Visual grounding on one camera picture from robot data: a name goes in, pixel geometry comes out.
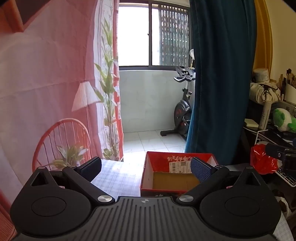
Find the blue curtain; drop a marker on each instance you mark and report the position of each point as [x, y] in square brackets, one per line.
[219, 81]

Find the black exercise bike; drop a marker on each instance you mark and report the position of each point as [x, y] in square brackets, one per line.
[182, 111]

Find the white bottle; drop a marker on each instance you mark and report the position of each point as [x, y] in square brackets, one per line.
[264, 115]

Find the red plastic bag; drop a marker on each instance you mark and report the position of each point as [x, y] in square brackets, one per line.
[261, 160]

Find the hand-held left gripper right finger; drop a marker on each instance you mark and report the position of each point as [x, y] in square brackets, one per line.
[199, 169]

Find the grey organizer box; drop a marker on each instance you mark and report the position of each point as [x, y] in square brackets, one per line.
[286, 105]

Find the white round lamp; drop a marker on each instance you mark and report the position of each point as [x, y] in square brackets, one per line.
[191, 53]

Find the pink printed backdrop cloth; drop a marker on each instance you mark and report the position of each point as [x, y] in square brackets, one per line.
[46, 69]

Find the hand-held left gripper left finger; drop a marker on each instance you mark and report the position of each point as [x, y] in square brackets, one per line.
[92, 167]

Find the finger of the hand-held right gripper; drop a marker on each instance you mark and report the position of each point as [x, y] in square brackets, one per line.
[277, 150]

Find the white brush holder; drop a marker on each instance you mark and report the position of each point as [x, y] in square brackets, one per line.
[290, 92]

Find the red strawberry cardboard box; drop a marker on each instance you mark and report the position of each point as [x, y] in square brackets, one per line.
[157, 160]

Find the white brush holder cup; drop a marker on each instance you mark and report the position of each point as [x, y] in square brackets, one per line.
[289, 75]

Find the pale yellow notepad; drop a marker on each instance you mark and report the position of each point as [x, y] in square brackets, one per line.
[251, 122]

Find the green plush toy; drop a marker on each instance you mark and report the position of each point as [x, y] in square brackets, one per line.
[281, 118]

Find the window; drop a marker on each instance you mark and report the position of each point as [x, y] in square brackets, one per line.
[134, 34]

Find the white printed tub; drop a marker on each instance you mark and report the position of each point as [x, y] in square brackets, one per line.
[260, 75]

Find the yellow curtain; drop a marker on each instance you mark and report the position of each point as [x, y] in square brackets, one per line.
[261, 34]

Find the plaid bed sheet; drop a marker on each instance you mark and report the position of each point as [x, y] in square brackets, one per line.
[120, 176]

